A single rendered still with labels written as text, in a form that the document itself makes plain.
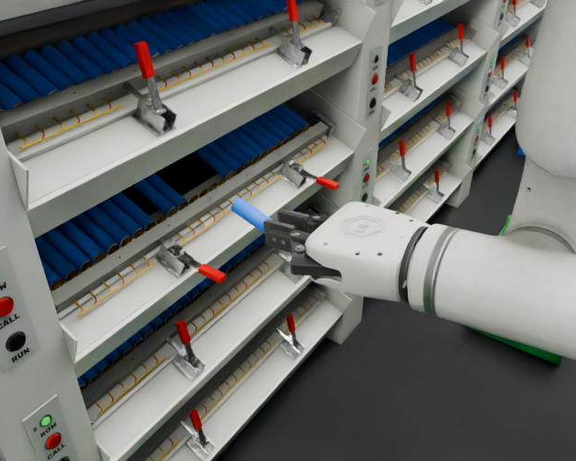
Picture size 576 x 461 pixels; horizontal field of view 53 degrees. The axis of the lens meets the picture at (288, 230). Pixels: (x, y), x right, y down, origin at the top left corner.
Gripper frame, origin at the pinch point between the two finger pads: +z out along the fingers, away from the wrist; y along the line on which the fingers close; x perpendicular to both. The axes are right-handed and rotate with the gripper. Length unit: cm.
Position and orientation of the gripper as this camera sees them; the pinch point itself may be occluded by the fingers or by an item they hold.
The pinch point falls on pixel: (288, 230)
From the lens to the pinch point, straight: 63.2
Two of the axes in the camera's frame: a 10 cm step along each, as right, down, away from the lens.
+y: -5.7, 4.6, -6.8
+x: 1.0, 8.6, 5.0
